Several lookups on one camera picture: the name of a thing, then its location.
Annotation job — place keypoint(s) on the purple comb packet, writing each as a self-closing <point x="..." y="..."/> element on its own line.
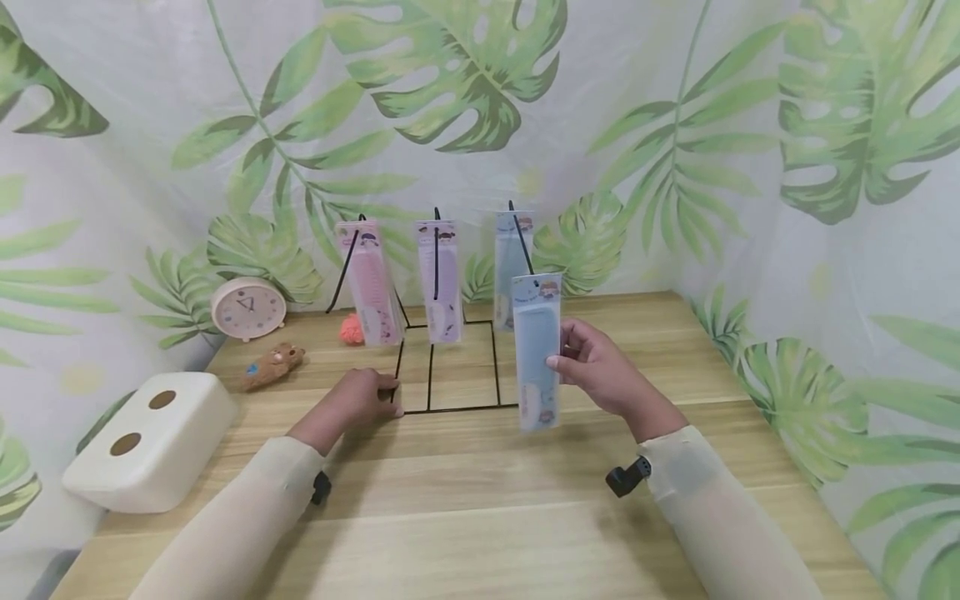
<point x="441" y="283"/>

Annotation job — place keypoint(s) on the person's left forearm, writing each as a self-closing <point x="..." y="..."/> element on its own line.
<point x="240" y="521"/>

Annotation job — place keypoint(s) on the orange fluffy ball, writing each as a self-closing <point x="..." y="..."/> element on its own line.
<point x="351" y="330"/>

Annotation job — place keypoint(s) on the black wrist band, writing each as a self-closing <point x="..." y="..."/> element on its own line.
<point x="321" y="487"/>
<point x="628" y="477"/>

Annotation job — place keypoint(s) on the person's right index finger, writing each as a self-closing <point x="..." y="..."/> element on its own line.
<point x="572" y="333"/>

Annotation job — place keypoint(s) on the pink comb packet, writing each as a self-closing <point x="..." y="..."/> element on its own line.
<point x="371" y="283"/>

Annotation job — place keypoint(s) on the person's right thumb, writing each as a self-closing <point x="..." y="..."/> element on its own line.
<point x="564" y="363"/>

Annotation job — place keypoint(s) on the person's left hand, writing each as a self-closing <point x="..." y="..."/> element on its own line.
<point x="352" y="404"/>

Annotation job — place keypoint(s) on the person's right forearm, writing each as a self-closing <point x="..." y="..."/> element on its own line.
<point x="724" y="512"/>

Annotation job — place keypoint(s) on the pink round alarm clock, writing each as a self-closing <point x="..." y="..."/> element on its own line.
<point x="248" y="308"/>

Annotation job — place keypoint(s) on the white box with two holes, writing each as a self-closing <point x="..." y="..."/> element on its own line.
<point x="150" y="442"/>

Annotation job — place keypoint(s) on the blue comb packet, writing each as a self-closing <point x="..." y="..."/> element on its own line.
<point x="537" y="354"/>
<point x="512" y="267"/>

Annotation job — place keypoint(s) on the person's left fingers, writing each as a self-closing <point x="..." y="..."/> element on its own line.
<point x="386" y="393"/>

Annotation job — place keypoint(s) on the person's right hand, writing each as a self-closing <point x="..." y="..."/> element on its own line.
<point x="611" y="375"/>

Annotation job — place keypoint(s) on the brown plush toy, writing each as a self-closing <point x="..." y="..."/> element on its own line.
<point x="271" y="366"/>

